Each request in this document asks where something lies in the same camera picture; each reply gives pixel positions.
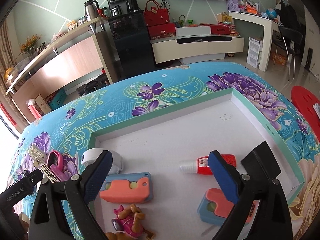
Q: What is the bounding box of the pink smart watch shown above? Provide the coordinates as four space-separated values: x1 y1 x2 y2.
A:
47 150 63 174

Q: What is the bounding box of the white plastic clip holder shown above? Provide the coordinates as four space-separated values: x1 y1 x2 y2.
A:
28 144 46 168

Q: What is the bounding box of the white round camera gadget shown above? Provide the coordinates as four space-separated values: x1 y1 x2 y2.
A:
80 148 124 175

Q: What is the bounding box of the black power adapter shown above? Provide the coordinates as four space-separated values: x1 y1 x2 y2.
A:
241 141 281 181

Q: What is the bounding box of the pink brown toy dog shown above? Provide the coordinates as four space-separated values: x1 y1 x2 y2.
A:
105 204 155 239

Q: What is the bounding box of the blue orange small knife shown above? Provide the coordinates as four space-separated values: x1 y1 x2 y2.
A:
99 172 153 204

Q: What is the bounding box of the red white glue bottle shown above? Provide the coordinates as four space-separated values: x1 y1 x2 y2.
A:
179 154 236 176

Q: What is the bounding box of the gold greek-pattern harmonica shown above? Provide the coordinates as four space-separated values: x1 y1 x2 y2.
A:
40 164 60 183

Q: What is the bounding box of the floral blue tablecloth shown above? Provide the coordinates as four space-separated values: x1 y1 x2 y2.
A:
8 62 319 239

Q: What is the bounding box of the red chinese knot decoration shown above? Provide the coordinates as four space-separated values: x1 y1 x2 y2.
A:
0 102 17 127

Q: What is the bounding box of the red gift bag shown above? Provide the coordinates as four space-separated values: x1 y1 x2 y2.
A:
27 99 42 120

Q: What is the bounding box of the teal shallow cardboard tray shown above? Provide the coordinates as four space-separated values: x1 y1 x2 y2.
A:
92 89 304 239

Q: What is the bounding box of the red plastic stool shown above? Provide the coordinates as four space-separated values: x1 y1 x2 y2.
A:
291 86 319 140

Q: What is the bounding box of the wooden sideboard with shelf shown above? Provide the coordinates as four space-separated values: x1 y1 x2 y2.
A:
6 17 119 123

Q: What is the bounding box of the yellow flower vase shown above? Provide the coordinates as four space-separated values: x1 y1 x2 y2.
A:
20 34 41 60

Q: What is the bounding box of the black fridge cabinet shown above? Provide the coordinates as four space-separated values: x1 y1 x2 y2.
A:
108 10 155 78

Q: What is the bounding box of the black chair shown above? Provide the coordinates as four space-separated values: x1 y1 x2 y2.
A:
272 25 303 81

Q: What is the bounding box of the white tv console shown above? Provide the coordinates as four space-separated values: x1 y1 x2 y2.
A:
150 35 244 64

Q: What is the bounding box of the white desk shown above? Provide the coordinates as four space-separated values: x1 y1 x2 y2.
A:
228 11 279 72

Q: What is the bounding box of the red gift box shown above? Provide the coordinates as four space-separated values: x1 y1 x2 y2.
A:
148 23 176 40

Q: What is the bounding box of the steel thermos jug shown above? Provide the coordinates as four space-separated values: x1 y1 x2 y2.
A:
84 0 100 22

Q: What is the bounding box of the white flat box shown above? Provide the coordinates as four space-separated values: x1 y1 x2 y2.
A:
175 26 211 37

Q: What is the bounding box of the red handbag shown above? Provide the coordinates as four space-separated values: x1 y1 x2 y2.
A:
144 0 170 27

